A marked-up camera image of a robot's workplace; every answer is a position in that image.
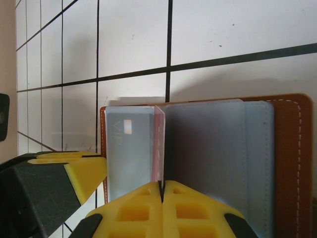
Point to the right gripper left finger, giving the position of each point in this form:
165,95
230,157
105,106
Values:
133,213

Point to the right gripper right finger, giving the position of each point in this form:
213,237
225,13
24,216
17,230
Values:
193,213

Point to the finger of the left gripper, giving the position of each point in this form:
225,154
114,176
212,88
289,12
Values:
62,155
44,188

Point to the grey VIP card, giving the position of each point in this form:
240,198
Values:
128,153

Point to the red plastic card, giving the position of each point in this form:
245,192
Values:
159,143

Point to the brown leather card holder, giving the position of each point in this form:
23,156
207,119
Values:
284,153

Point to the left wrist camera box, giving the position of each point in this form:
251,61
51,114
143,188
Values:
3,116

